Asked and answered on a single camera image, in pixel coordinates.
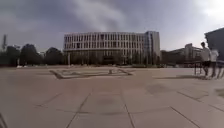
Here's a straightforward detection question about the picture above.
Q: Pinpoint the curved pale multi-storey building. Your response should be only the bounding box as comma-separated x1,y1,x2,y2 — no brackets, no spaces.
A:
62,30,161,66

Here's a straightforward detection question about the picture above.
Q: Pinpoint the distant slim tower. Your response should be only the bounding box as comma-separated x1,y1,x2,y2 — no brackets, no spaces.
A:
2,34,8,51

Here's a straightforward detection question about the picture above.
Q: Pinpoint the low distant building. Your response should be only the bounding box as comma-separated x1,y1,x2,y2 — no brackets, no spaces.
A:
160,43,204,65

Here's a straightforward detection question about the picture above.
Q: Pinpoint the row of trees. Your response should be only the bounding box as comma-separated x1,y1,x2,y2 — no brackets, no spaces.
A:
0,43,65,67

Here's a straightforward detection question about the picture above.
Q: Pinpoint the dark building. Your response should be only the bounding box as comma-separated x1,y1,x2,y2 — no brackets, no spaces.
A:
204,27,224,63

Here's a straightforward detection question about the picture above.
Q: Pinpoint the person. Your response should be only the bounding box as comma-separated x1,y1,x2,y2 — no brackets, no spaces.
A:
199,41,212,78
209,48,220,80

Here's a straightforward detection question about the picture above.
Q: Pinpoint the grey paved plaza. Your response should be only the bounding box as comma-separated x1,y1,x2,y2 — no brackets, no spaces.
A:
0,65,224,128

